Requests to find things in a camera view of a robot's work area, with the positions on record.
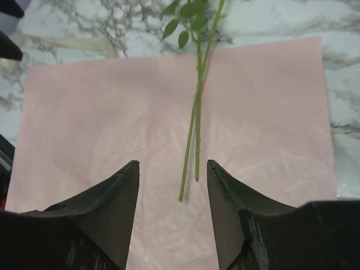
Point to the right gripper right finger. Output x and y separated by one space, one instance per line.
253 231

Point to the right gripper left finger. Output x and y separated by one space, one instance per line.
91 230

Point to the purple wrapping paper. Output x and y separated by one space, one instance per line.
264 118

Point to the beige ribbon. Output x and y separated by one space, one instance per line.
86 44

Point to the peach rose stem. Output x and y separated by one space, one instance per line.
195 121

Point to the cream rose stem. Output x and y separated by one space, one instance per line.
192 16

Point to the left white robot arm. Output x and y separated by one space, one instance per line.
11 12

